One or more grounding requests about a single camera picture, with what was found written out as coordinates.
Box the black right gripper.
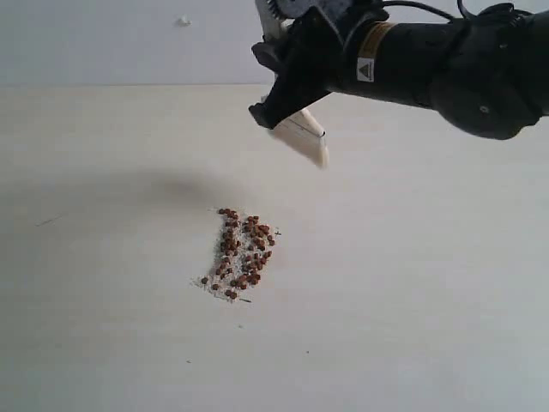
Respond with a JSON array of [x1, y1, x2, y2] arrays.
[[248, 1, 389, 129]]

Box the white wide paint brush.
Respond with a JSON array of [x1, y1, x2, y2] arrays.
[[255, 0, 331, 171]]

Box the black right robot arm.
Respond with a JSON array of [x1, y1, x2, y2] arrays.
[[250, 1, 548, 141]]

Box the pile of white grains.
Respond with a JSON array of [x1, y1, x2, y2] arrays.
[[190, 207, 282, 304]]

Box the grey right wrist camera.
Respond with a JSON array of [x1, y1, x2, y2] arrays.
[[265, 0, 353, 20]]

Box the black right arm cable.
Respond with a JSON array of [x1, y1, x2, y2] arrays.
[[381, 0, 477, 22]]

